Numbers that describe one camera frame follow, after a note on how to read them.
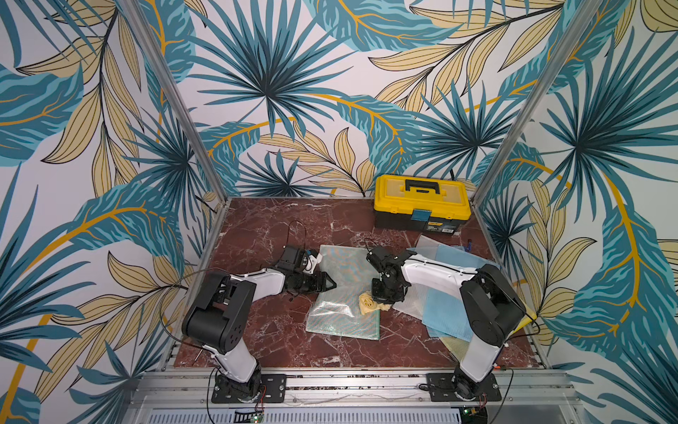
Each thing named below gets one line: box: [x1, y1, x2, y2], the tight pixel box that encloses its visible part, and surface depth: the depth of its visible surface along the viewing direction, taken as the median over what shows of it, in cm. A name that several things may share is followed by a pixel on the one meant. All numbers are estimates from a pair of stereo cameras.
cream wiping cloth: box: [358, 290, 390, 316], surface depth 88 cm
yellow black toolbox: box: [373, 174, 472, 235], surface depth 101 cm
